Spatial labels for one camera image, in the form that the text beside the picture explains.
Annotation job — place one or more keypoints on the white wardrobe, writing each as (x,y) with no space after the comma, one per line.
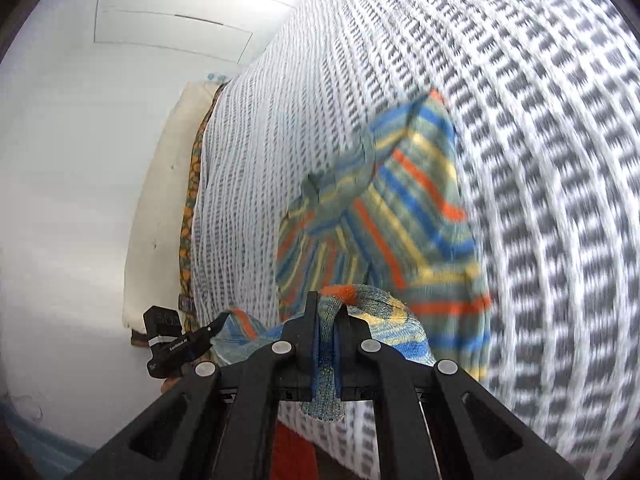
(175,0)

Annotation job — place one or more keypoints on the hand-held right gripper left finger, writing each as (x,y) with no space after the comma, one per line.
(307,355)

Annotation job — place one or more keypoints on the cream mattress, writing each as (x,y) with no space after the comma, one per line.
(150,185)

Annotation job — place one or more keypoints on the orange patterned bedsheet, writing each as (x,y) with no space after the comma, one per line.
(187,210)

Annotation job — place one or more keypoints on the dark fabric tag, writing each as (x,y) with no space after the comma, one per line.
(186,304)

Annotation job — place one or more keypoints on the striped knitted sweater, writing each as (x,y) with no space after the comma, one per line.
(400,210)

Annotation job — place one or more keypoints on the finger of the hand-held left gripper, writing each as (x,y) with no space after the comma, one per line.
(217,325)

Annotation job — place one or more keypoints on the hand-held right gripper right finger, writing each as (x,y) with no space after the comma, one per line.
(345,360)

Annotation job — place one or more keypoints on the white grey checked blanket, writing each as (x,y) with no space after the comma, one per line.
(540,160)

